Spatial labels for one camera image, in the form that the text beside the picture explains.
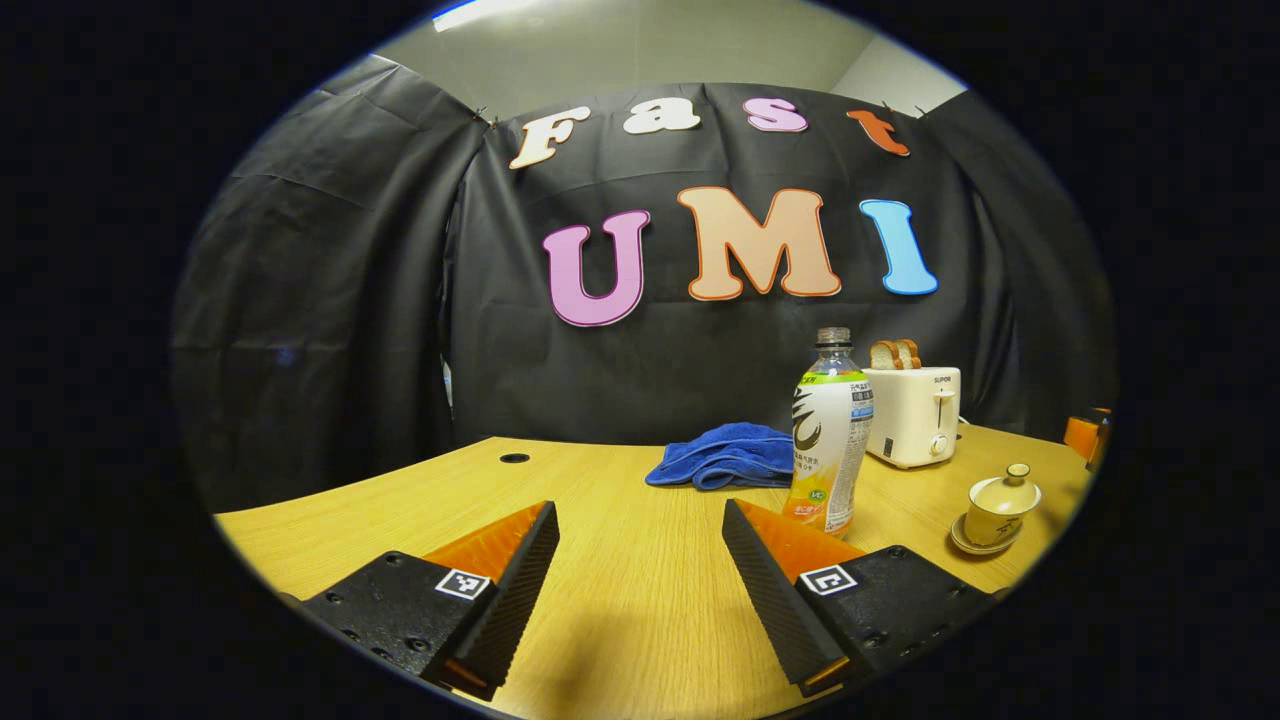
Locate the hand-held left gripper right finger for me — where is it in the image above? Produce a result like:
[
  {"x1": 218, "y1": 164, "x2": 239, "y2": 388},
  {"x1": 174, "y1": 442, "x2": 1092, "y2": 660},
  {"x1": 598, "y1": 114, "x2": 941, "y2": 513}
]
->
[{"x1": 722, "y1": 498, "x2": 1001, "y2": 698}]

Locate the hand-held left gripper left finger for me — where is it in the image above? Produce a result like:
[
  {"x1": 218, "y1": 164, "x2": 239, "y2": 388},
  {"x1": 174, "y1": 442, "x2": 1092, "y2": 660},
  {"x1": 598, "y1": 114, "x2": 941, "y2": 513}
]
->
[{"x1": 300, "y1": 500, "x2": 561, "y2": 701}]

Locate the cream teacup lid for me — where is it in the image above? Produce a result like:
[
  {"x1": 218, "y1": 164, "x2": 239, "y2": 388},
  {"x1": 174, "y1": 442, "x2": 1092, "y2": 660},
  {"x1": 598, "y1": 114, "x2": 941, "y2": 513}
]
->
[{"x1": 970, "y1": 462, "x2": 1043, "y2": 513}]

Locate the cream ceramic teacup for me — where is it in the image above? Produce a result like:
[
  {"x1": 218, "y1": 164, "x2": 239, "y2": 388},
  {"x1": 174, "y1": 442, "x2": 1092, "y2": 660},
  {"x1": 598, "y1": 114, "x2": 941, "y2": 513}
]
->
[{"x1": 963, "y1": 485, "x2": 1043, "y2": 548}]

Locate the clear water bottle white label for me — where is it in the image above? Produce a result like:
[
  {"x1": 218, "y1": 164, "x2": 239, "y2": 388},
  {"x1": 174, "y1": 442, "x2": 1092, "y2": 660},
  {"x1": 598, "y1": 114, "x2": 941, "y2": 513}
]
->
[{"x1": 783, "y1": 327, "x2": 875, "y2": 538}]

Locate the blue towel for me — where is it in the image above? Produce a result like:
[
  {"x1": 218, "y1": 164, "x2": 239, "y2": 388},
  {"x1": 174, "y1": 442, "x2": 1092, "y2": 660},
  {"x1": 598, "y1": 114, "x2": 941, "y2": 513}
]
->
[{"x1": 645, "y1": 422, "x2": 796, "y2": 491}]

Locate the cream saucer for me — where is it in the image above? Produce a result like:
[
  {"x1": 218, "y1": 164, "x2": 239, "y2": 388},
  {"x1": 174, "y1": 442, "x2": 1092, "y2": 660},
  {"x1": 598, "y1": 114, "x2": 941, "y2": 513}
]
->
[{"x1": 950, "y1": 512, "x2": 1024, "y2": 556}]

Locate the white toaster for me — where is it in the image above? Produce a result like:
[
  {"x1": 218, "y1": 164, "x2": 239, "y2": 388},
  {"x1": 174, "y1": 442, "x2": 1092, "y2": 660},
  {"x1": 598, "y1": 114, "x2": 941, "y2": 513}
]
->
[{"x1": 862, "y1": 366, "x2": 962, "y2": 469}]

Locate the black backdrop cloth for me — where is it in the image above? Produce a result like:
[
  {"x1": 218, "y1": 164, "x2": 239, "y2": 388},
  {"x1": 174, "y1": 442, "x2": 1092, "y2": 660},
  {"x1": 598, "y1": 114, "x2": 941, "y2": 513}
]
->
[{"x1": 170, "y1": 55, "x2": 1116, "y2": 516}]

